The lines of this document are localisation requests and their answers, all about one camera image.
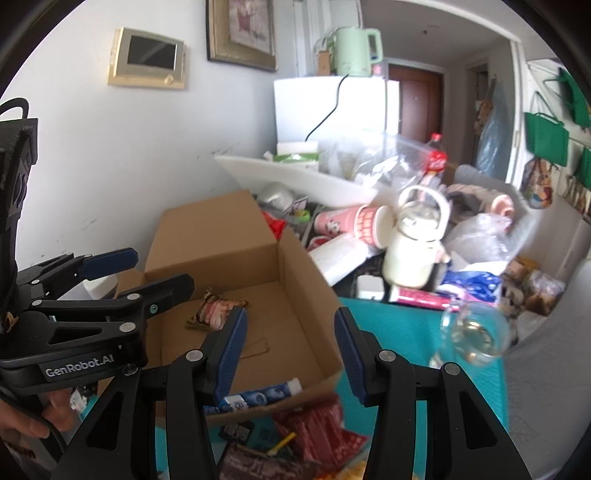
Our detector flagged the clear glass cup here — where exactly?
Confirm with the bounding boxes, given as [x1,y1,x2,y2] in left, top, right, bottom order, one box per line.
[429,302,515,370]

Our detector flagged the crumpled clear plastic bag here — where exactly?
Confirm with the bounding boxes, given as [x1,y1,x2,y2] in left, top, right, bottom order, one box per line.
[445,215,522,264]

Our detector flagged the brown cardboard box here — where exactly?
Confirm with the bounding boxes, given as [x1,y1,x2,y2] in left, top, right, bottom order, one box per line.
[97,189,345,425]

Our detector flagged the pink slippers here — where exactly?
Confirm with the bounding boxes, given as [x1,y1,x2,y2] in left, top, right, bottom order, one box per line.
[445,184,515,217]

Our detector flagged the white fridge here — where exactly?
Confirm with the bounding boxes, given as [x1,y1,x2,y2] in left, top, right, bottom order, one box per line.
[274,76,400,144]

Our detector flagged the person's left hand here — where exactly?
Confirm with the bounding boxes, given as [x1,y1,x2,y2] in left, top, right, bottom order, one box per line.
[0,390,79,444]

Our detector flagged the green white container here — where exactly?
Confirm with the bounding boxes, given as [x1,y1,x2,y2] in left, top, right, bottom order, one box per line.
[276,141,320,172]

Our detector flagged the pink striped paper cup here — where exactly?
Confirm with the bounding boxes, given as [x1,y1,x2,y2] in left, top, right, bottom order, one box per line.
[353,205,393,250]

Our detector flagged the green tote bag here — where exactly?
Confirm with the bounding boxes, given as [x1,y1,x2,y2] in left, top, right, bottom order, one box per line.
[575,148,591,190]
[524,92,570,167]
[545,67,591,130]

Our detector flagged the brown door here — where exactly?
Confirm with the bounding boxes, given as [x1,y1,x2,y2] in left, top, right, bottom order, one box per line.
[388,65,444,144]

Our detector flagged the blue white candy roll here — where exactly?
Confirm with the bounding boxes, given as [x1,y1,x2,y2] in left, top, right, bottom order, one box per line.
[203,377,302,416]

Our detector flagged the white foam board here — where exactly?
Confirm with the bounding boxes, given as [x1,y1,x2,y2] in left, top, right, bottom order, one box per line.
[215,154,379,206]

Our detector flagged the pink cartoon paper cup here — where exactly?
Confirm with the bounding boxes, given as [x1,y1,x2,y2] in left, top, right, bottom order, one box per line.
[314,206,365,238]

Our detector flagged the gold wall intercom panel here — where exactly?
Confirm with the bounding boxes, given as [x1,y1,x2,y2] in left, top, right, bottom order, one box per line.
[107,28,188,90]

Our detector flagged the colourful printed bag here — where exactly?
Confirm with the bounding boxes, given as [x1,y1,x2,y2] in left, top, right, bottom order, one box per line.
[519,157,555,209]

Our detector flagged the clear zip plastic bag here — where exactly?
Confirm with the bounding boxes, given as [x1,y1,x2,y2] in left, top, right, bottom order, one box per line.
[318,129,439,185]

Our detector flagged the blue white plastic bag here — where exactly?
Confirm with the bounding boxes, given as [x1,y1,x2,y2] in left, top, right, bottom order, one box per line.
[438,270,502,303]

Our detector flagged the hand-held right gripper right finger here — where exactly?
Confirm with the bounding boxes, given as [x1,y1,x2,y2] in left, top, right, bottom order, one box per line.
[333,306,532,480]

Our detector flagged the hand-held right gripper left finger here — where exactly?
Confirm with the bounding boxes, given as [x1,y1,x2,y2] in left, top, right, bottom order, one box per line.
[51,307,250,480]

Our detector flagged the red snack packet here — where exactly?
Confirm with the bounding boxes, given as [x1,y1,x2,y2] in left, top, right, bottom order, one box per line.
[272,394,370,472]

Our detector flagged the dark maroon snack packet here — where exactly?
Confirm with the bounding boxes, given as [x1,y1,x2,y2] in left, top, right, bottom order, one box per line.
[217,440,324,480]

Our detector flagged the black printed packet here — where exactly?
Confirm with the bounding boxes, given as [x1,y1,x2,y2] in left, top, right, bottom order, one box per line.
[221,420,259,448]

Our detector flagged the green electric kettle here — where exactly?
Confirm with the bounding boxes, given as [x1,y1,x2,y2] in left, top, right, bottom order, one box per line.
[333,27,383,77]

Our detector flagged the pink flat box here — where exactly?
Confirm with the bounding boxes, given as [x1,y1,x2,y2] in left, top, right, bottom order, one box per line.
[397,286,451,311]

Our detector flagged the brown pink snack packet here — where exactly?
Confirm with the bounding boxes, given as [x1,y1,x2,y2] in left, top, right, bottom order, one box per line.
[186,288,249,332]

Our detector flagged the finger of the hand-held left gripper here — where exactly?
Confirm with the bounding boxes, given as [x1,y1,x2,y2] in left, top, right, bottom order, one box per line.
[30,273,195,352]
[18,248,139,297]

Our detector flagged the teal table mat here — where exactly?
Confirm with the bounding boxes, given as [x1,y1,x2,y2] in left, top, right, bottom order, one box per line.
[154,298,511,480]

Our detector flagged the white paper roll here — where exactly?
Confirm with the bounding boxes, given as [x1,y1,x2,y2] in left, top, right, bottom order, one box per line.
[308,233,370,284]

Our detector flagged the brown snack bags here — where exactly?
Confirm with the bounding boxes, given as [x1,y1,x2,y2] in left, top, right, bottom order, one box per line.
[501,258,566,317]

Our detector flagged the cola bottle red cap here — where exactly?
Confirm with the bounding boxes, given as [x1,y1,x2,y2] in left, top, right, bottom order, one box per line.
[422,133,448,178]

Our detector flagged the black power cable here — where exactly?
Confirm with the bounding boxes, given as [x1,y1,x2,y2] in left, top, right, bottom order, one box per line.
[304,74,349,143]

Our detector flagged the silver foil object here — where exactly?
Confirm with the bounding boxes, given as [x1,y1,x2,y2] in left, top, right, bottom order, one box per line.
[256,182,296,208]

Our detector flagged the framed wall picture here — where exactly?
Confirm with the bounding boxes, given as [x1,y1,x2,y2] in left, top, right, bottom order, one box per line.
[206,0,278,72]

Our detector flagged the hanging blue plastic bag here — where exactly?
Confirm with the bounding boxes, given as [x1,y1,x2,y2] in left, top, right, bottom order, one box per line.
[475,88,511,176]

